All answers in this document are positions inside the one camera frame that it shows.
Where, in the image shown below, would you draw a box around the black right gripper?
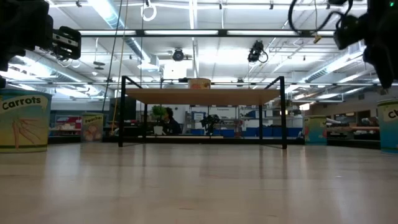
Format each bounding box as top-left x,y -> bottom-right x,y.
333,0 -> 398,90

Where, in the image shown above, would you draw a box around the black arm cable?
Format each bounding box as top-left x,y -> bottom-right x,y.
287,0 -> 354,35

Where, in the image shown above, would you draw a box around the cherries can blue label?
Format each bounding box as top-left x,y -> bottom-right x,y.
377,98 -> 398,155
303,115 -> 328,146

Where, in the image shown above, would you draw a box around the black cabinet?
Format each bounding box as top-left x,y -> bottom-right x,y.
108,96 -> 137,136

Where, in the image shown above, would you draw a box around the rack with red bins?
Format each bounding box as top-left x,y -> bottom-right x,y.
51,114 -> 82,138

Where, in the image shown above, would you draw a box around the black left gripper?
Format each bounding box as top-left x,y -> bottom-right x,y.
0,0 -> 83,73

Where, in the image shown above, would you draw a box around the long wooden bench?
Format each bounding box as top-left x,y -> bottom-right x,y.
326,125 -> 381,141

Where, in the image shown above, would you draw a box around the person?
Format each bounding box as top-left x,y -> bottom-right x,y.
161,107 -> 183,136

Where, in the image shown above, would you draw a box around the wooden shelf black legs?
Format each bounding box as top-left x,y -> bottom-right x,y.
118,75 -> 288,150

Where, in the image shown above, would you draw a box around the black camera with cable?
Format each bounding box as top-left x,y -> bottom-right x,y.
247,39 -> 269,64

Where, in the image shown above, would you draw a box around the round black camera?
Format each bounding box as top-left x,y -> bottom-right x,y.
172,48 -> 186,62

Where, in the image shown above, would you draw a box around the peaches can yellow-green label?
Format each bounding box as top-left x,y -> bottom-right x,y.
81,112 -> 104,143

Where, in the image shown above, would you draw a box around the white coiled cable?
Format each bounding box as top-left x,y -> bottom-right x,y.
140,0 -> 158,22

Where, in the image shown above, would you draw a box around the potted green plant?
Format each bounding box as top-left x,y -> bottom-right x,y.
150,105 -> 167,136

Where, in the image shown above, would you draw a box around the thin wire yellow tag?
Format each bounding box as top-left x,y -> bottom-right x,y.
313,0 -> 323,44

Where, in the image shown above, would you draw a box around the carrots can yellow-green label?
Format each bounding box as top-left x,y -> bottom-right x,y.
0,88 -> 53,154

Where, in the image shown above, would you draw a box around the long black cable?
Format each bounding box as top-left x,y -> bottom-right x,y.
101,0 -> 124,114

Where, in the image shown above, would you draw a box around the short orange-label can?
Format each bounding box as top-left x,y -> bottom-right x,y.
188,78 -> 212,90

